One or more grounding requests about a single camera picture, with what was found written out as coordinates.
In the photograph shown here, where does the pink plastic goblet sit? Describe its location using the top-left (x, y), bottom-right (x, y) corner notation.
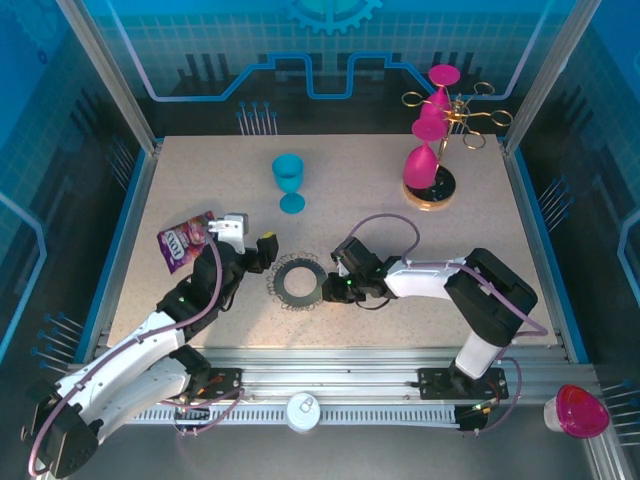
top-left (418, 64), bottom-right (462, 122)
top-left (402, 115), bottom-right (448, 190)

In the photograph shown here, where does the teal plastic goblet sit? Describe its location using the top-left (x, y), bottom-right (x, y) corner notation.
top-left (271, 153), bottom-right (307, 215)

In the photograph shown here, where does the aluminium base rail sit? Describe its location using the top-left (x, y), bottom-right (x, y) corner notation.
top-left (67, 344), bottom-right (601, 409)

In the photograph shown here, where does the gold stand with pink glasses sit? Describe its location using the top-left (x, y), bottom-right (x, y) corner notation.
top-left (401, 81), bottom-right (515, 214)

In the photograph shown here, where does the aluminium side rail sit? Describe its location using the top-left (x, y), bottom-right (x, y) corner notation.
top-left (74, 142), bottom-right (164, 364)
top-left (501, 142), bottom-right (591, 364)

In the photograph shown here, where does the white slotted cable duct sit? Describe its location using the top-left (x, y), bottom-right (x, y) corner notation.
top-left (109, 405), bottom-right (461, 426)

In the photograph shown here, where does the white tin can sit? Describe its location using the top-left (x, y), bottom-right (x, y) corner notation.
top-left (285, 391), bottom-right (321, 434)

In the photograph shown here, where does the aluminium upright post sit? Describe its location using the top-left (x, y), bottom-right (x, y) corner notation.
top-left (53, 0), bottom-right (164, 154)
top-left (501, 0), bottom-right (601, 154)

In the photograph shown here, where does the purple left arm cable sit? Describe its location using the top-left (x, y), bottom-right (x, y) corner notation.
top-left (27, 239), bottom-right (224, 476)

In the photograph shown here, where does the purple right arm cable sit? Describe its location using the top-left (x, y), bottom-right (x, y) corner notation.
top-left (347, 213), bottom-right (550, 351)

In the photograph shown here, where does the white cup with pink lid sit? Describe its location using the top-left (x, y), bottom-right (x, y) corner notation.
top-left (543, 384), bottom-right (611, 440)

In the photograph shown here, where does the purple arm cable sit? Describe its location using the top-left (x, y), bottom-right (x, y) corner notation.
top-left (347, 213), bottom-right (550, 351)
top-left (27, 239), bottom-right (224, 476)

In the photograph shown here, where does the purple candy bag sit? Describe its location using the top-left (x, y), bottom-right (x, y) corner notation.
top-left (156, 209), bottom-right (221, 275)

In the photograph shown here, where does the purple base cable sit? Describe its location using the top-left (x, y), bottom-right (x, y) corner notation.
top-left (159, 387), bottom-right (246, 439)
top-left (457, 357), bottom-right (524, 437)

